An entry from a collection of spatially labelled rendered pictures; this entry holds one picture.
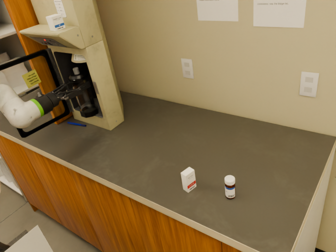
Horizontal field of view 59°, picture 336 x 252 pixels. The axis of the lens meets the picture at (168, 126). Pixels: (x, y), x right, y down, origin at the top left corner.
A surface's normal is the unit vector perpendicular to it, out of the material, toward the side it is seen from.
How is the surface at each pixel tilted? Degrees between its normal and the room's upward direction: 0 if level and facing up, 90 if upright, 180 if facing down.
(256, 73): 90
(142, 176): 0
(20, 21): 90
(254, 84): 90
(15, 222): 0
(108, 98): 90
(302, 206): 0
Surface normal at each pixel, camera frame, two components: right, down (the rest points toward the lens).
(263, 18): -0.58, 0.51
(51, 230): -0.14, -0.83
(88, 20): 0.80, 0.22
